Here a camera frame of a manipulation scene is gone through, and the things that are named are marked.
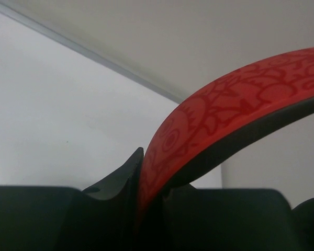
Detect red black headphones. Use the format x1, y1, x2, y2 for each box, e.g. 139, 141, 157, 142
137, 48, 314, 231

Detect aluminium table edge rail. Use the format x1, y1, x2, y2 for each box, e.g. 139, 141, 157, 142
0, 3, 184, 104

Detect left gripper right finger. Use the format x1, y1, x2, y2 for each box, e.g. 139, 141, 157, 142
163, 185, 293, 250

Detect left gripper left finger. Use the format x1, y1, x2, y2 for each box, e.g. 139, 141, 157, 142
0, 148, 144, 250

